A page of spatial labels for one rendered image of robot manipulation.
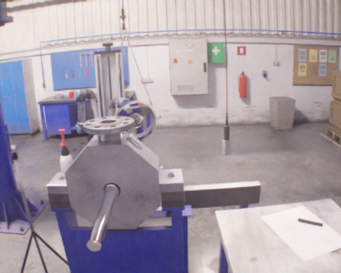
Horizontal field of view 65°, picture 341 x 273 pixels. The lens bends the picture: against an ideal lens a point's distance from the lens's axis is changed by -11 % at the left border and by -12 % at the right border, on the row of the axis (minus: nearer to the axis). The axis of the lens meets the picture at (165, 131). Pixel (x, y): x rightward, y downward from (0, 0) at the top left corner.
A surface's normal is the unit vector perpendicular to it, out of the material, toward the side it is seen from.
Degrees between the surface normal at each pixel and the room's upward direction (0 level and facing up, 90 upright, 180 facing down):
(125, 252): 90
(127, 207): 90
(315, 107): 90
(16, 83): 90
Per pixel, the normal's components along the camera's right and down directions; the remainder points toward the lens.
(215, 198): 0.01, 0.27
